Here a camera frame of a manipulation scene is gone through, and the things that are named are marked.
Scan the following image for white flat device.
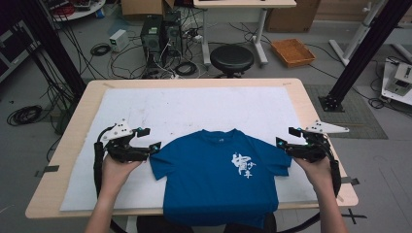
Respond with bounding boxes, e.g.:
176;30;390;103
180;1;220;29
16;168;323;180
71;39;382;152
381;60;412;107

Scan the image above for person's dark trousers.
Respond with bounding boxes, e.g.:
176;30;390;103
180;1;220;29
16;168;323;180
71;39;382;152
135;212;279;233

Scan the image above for coiled black cable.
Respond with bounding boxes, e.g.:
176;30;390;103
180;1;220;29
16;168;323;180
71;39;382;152
6;104;44;127
89;42;112;57
174;60;199;78

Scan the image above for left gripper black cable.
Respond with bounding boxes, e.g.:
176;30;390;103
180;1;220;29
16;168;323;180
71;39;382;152
92;124;117;199

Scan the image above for black metal frame post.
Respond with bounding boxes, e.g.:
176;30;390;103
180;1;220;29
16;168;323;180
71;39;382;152
318;0;412;114
12;0;87;100

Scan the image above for person's left hand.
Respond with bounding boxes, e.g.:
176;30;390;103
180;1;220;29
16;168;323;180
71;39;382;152
101;154;144;196

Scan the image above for grey floor mat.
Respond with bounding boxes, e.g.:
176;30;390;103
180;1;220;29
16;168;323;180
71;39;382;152
303;83;389;141

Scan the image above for white desk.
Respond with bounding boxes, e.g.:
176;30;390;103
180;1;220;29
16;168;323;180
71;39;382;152
192;0;297;68

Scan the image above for round white table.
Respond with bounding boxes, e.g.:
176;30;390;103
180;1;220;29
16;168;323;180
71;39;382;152
42;0;107;22

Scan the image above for person's right hand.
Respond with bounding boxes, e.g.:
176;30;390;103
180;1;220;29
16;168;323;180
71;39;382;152
292;156;335;192

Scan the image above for blue t-shirt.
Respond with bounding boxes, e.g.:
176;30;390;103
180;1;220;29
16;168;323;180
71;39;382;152
149;128;292;230

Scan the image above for orange woven basket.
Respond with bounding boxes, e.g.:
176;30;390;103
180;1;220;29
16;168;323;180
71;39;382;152
269;38;317;69

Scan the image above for white foam mat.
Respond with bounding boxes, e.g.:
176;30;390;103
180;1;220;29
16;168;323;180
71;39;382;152
59;85;330;213

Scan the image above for small white box device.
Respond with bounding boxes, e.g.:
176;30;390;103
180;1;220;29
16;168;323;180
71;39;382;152
108;28;130;53

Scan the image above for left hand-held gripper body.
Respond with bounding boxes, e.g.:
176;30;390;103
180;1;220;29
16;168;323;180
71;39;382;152
101;118;153;164

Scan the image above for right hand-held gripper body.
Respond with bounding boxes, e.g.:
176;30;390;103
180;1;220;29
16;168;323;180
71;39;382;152
287;119;351;164

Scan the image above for cardboard box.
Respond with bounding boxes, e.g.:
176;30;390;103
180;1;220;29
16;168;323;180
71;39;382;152
264;0;323;34
120;0;176;17

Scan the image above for black tape strip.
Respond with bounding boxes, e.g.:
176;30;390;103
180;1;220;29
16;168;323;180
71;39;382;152
34;164;60;179
340;176;361;186

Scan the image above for black tape cross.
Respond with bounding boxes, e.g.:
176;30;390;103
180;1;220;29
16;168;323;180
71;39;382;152
336;208;368;225

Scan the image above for black computer tower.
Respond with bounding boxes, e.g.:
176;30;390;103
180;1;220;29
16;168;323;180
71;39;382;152
160;10;185;66
139;15;163;70

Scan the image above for white metal stand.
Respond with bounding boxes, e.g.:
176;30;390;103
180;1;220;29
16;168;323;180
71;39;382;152
328;0;390;67

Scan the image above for black round stool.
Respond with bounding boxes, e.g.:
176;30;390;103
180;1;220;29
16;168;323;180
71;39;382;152
209;44;256;79

